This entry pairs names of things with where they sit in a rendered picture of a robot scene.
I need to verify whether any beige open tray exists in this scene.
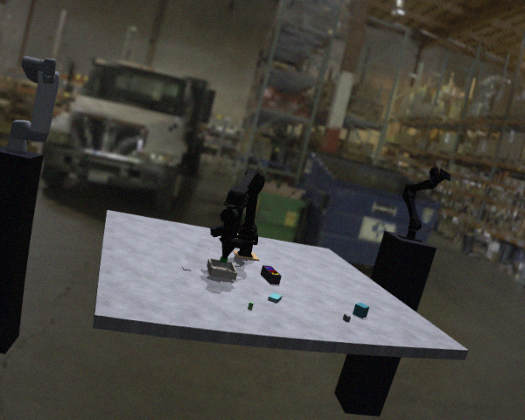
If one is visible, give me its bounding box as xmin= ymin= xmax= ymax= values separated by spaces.
xmin=206 ymin=258 xmax=237 ymax=280

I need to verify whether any small teal block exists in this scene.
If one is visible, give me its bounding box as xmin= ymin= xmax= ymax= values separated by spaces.
xmin=353 ymin=303 xmax=369 ymax=318

